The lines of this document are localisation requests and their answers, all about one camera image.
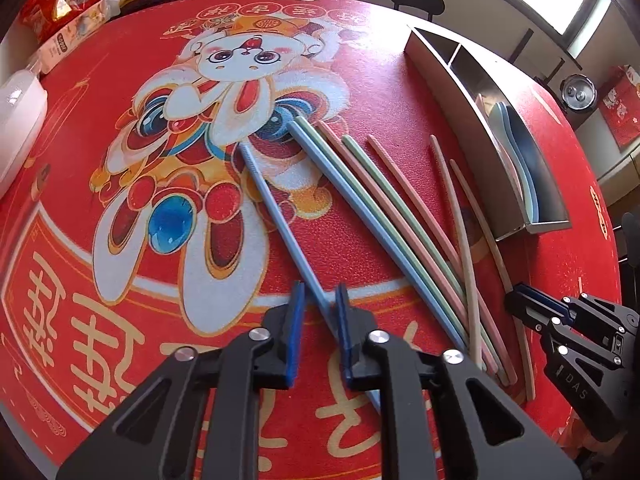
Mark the red printed table mat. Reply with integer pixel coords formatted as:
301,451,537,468
0,0,623,480

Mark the steel pressure cooker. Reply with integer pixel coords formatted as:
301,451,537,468
559,74,599,114

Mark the green chopstick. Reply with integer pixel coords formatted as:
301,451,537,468
298,116,501,373
342,135,518,386

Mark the red printed fridge cover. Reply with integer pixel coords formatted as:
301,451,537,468
597,65,640,148

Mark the green spoon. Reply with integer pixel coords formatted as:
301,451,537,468
486,101,532,213

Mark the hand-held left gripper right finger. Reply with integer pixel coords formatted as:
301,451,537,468
335,284,583,480

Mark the dark framed window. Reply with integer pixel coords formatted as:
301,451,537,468
465,0,615,70

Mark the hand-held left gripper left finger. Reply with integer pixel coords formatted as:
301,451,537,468
55,281,306,480

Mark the pink spoon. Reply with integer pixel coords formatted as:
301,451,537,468
474,93,495,128

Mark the red snack bag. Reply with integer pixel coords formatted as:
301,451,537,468
19,0,118,41

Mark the perforated metal utensil tray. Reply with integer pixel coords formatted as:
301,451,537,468
404,25,572,241

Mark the blue chopstick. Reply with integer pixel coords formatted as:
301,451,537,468
287,117,472,355
238,143,386,413

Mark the white round container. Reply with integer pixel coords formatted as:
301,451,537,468
0,67,48,198

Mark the pink white bottle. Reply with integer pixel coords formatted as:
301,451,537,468
39,0,108,76

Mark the dark metal frame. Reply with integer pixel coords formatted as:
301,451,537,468
512,27,566,86

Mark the beige chopstick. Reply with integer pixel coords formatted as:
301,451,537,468
450,159,537,403
430,135,485,370

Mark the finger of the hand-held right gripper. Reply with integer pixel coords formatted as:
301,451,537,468
504,291,556,336
515,282,576,318

